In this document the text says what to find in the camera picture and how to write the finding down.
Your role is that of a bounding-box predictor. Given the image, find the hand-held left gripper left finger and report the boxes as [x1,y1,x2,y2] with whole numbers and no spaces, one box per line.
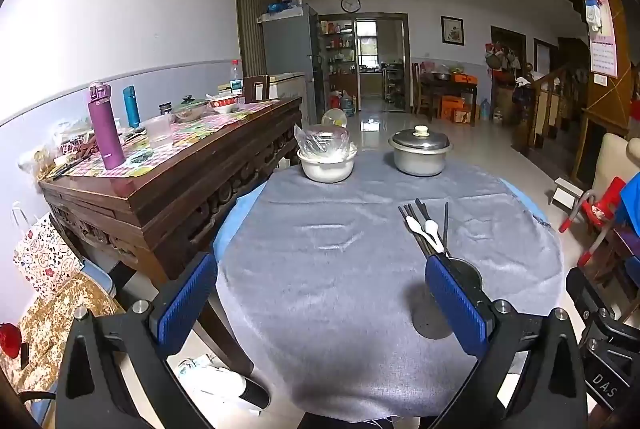
[54,251,221,429]

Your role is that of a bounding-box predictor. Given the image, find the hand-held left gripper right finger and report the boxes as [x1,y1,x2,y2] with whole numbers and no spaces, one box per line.
[424,254,588,429]

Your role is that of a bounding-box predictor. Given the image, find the black utensil holder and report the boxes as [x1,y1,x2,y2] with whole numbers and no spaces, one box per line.
[412,256,483,340]

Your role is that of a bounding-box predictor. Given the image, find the bundle of dark chopsticks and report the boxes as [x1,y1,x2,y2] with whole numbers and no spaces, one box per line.
[398,198,451,260]

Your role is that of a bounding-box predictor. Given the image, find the white plastic spoon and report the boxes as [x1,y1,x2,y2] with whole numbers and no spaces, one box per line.
[405,215,437,246]
[424,219,447,255]

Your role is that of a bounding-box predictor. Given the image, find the blue table cover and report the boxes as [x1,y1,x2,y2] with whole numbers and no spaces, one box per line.
[212,182,551,260]

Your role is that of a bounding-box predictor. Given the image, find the carved wooden sideboard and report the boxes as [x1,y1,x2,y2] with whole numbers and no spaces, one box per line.
[40,96,303,280]

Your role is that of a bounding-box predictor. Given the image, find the white shoe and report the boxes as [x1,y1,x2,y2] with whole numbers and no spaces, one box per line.
[177,356,271,412]

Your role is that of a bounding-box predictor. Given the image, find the golden floral fabric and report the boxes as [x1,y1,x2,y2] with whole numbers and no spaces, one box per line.
[0,269,126,400]

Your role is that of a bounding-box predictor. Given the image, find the grey tablecloth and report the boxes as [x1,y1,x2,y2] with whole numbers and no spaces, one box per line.
[215,149,563,422]

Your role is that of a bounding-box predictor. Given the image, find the patterned gift bag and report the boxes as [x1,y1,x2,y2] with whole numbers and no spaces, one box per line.
[12,212,86,302]

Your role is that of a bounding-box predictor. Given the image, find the metal pot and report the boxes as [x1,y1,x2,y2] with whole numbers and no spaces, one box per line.
[390,146,451,176]

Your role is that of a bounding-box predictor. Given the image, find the red plastic chair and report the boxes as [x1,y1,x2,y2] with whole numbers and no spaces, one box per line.
[559,176,628,267]

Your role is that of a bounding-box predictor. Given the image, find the white step stool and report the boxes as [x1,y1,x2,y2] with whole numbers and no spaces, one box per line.
[547,176,586,210]

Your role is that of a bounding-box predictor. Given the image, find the clear plastic container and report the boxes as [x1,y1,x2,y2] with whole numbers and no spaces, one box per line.
[142,116,173,147]

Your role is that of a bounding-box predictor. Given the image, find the colourful checked sideboard cover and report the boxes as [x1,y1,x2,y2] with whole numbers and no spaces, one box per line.
[50,102,281,180]

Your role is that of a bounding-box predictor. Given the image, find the metal pot lid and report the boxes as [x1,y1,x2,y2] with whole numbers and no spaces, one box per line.
[389,125,453,153]

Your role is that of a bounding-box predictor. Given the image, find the red round object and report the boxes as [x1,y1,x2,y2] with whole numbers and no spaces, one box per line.
[0,323,21,360]

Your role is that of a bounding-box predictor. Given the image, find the purple drinking bottle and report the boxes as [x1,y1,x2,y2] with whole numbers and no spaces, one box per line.
[88,80,126,171]

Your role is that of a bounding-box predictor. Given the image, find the glass bowl with lid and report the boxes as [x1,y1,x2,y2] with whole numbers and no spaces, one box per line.
[172,95,211,122]

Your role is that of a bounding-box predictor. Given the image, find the white bowl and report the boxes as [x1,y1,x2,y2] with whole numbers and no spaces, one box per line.
[297,144,358,183]

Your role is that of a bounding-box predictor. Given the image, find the blue drinking bottle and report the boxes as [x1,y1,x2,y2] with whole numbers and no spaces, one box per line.
[123,85,141,129]

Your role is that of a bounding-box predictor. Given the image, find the red patterned bowl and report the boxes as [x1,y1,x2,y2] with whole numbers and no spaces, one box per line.
[207,96,241,114]

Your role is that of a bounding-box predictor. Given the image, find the snack bags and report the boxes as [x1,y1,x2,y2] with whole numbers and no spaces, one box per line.
[20,119,101,180]

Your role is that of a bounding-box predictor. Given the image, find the orange cardboard boxes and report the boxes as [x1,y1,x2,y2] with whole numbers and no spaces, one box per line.
[440,95,473,124]

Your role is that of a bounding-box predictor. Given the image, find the beige sofa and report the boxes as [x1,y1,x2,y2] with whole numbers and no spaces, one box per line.
[590,132,640,210]

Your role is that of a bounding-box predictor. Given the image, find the clear plastic bag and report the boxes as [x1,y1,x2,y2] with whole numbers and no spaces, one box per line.
[294,123,353,160]

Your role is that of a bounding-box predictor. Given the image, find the wooden chair back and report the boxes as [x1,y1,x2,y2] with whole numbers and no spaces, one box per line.
[243,74,271,102]

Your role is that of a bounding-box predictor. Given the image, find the wooden stair railing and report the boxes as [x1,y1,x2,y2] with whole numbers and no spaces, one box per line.
[512,64,586,150]

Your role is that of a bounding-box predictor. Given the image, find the dark wooden side table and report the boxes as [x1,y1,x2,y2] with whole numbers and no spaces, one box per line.
[420,76,481,125]

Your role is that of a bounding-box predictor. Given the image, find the white chest freezer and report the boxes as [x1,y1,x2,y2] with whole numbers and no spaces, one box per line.
[267,73,308,122]

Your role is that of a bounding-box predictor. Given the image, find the hanging bags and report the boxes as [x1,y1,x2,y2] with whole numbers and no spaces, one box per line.
[484,42,523,72]

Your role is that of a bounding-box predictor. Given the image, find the grey refrigerator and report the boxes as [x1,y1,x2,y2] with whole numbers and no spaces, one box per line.
[260,6,321,125]

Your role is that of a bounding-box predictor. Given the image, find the kitchen shelf with bottles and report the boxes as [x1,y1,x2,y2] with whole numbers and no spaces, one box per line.
[320,19,358,77]

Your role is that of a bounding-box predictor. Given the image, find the brown wooden door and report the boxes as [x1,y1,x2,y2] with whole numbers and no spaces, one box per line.
[235,0,282,77]

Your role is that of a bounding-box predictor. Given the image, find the blue bags on refrigerator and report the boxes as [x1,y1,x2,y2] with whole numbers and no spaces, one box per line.
[267,0,307,15]

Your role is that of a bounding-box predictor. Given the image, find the framed wall picture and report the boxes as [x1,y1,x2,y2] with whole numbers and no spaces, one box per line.
[440,16,465,45]

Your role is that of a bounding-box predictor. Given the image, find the pink wall calendar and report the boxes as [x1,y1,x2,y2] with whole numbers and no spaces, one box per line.
[582,0,621,77]

